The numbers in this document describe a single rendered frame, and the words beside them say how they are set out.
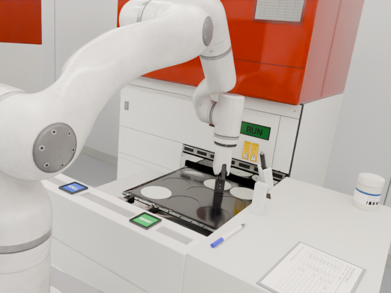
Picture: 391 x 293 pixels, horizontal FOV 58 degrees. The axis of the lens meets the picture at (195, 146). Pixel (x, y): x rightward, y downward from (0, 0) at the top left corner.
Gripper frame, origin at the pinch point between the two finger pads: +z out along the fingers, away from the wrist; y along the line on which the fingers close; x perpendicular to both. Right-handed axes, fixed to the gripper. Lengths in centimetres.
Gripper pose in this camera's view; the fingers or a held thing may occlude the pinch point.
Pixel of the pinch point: (219, 185)
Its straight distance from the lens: 122.4
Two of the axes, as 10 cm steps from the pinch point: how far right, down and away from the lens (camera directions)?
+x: 9.9, 1.0, 0.5
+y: 0.2, 2.8, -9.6
